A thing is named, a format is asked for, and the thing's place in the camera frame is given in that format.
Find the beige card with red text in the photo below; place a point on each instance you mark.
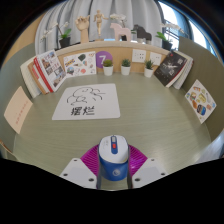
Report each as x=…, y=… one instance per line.
x=17, y=110

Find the white orchid in black pot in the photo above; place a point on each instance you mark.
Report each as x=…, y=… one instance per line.
x=65, y=41
x=166, y=44
x=118, y=16

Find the thick white book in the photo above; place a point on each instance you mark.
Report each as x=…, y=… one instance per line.
x=27, y=78

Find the colourful sticker sheet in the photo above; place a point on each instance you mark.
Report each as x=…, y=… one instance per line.
x=200, y=101

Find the dark wooden horse figure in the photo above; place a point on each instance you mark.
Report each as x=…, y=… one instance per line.
x=141, y=33

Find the brown book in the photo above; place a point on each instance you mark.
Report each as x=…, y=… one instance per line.
x=35, y=78

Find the white wall socket plate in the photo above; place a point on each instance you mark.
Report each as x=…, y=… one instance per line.
x=155, y=58
x=139, y=56

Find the white sheet of cartoon stickers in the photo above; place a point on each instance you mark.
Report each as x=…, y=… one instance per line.
x=80, y=65

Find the pink wooden horse figure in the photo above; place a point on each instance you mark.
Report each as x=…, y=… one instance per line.
x=120, y=31

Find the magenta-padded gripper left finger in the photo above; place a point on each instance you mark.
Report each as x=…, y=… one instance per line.
x=75, y=171

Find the white and blue computer mouse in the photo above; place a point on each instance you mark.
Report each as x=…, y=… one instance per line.
x=113, y=156

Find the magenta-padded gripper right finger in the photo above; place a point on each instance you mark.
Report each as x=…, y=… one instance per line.
x=150, y=171

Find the wooden artist mannequin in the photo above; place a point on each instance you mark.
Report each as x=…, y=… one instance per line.
x=99, y=23

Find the light wooden desk shelf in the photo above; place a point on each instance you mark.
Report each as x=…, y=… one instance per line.
x=121, y=51

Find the dark-framed window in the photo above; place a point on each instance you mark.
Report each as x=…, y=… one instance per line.
x=196, y=33

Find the small succulent in white pot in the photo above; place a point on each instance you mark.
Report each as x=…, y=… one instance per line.
x=125, y=69
x=108, y=70
x=148, y=71

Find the red-edged photo magazine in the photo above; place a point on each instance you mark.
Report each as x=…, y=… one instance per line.
x=51, y=70

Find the black book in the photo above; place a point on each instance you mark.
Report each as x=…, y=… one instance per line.
x=170, y=68

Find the purple round number sticker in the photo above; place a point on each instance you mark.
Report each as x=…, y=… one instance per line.
x=101, y=59

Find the white mouse pad with doodle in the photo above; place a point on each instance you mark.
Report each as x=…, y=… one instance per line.
x=106, y=103

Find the grey pleated curtain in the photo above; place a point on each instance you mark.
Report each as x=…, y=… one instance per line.
x=140, y=13

